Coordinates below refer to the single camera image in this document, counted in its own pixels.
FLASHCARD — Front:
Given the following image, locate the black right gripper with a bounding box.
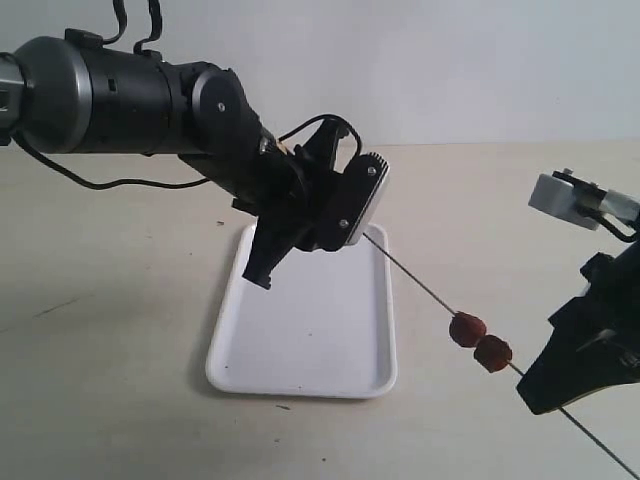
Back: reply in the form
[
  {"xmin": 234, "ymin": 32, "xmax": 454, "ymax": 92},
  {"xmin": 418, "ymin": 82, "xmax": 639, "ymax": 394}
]
[{"xmin": 517, "ymin": 252, "xmax": 639, "ymax": 415}]

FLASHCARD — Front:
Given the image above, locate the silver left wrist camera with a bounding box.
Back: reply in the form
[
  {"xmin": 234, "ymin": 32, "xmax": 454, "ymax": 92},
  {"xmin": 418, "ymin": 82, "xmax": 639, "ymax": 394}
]
[{"xmin": 316, "ymin": 152, "xmax": 390, "ymax": 252}]

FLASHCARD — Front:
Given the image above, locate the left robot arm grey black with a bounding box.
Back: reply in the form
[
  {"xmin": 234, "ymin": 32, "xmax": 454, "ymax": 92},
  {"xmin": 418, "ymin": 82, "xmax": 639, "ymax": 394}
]
[{"xmin": 1, "ymin": 37, "xmax": 349, "ymax": 288}]

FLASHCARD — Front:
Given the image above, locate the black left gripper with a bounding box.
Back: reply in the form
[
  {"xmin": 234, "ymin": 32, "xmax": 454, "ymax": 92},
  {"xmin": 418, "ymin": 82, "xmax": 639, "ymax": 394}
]
[{"xmin": 232, "ymin": 119, "xmax": 350, "ymax": 290}]

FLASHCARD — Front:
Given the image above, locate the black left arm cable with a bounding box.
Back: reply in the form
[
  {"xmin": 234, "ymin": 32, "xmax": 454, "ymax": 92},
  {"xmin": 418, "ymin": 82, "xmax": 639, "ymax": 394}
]
[{"xmin": 0, "ymin": 0, "xmax": 364, "ymax": 192}]

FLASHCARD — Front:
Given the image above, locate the white rectangular plastic tray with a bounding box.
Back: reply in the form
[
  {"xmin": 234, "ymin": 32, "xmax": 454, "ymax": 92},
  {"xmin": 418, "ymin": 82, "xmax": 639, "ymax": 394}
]
[{"xmin": 205, "ymin": 225, "xmax": 398, "ymax": 400}]

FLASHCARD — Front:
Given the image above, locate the thin metal skewer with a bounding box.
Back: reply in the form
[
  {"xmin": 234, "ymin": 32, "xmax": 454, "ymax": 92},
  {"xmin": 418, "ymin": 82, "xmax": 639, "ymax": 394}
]
[{"xmin": 364, "ymin": 234, "xmax": 639, "ymax": 479}]

